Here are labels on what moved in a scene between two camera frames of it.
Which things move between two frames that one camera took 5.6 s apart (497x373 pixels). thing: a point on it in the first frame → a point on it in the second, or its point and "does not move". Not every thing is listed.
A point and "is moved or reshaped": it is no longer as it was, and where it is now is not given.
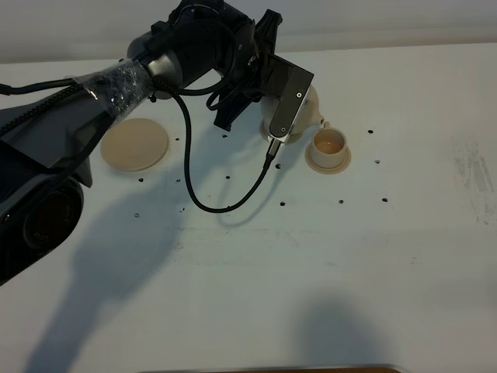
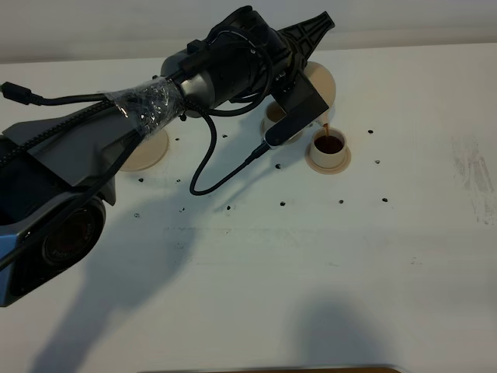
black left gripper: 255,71 → 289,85
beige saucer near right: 327,171 does not move
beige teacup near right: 328,147 does not move
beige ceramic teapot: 307,117 is moved or reshaped
